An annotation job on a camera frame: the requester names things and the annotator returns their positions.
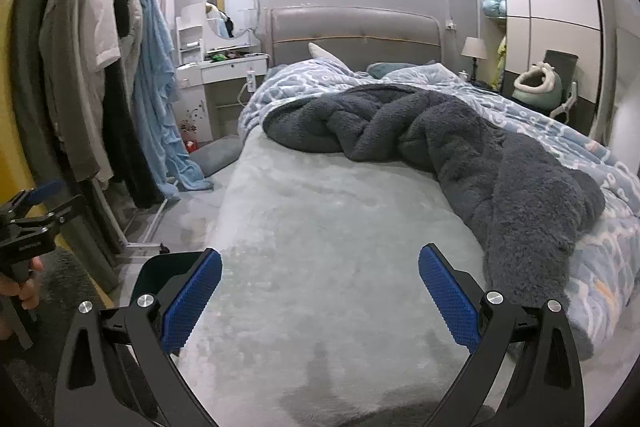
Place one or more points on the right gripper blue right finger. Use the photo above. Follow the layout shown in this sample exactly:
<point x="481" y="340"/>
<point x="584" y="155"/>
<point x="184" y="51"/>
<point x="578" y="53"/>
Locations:
<point x="455" y="293"/>

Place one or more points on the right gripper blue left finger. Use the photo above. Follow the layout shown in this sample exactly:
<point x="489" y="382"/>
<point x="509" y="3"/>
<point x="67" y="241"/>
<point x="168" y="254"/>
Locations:
<point x="193" y="278"/>

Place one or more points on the black trash bin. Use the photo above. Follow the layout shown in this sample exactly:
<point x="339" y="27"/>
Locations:
<point x="163" y="270"/>

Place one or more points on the person's left hand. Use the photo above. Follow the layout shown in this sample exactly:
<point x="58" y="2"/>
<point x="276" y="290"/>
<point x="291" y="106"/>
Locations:
<point x="27" y="292"/>

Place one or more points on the white clothes rack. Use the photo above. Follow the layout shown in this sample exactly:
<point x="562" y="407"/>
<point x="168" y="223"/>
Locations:
<point x="135" y="228"/>

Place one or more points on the black hanging garment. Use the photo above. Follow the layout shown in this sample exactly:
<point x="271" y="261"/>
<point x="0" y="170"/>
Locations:
<point x="106" y="38"/>

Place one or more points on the dark grey fleece blanket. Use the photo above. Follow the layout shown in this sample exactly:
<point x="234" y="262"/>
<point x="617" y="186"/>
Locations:
<point x="526" y="210"/>

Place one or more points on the grey bed with sheet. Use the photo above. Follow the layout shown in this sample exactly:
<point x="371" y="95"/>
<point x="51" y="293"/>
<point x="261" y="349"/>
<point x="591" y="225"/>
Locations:
<point x="321" y="317"/>

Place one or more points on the light blue hanging robe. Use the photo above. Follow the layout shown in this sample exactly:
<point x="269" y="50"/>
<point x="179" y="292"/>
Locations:
<point x="170" y="164"/>

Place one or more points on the blue patterned duvet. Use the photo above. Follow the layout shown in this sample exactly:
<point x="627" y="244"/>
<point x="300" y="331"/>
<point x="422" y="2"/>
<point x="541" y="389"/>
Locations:
<point x="604" y="268"/>

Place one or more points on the grey floor cushion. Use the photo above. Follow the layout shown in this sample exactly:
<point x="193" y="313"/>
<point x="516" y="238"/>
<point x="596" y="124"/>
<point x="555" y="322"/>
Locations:
<point x="217" y="155"/>

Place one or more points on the beige hanging garment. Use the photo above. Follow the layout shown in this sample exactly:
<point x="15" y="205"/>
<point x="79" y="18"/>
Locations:
<point x="66" y="96"/>

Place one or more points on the white dressing table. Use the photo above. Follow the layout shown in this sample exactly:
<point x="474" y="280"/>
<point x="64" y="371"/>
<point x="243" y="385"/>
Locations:
<point x="215" y="77"/>

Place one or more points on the black chair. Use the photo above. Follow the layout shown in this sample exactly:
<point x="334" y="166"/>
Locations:
<point x="565" y="66"/>

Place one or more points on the green white cat bed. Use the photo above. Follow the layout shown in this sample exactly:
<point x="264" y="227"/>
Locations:
<point x="540" y="87"/>

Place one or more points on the white bedside lamp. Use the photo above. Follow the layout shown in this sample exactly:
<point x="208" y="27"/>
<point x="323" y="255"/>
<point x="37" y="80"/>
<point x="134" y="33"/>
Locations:
<point x="475" y="49"/>

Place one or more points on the grey upholstered headboard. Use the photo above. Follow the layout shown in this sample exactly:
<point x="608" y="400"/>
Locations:
<point x="356" y="35"/>

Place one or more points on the white wardrobe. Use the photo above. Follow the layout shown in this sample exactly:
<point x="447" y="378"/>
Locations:
<point x="519" y="33"/>

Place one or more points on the round wall mirror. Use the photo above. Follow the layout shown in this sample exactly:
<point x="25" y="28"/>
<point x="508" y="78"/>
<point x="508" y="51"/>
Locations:
<point x="231" y="19"/>

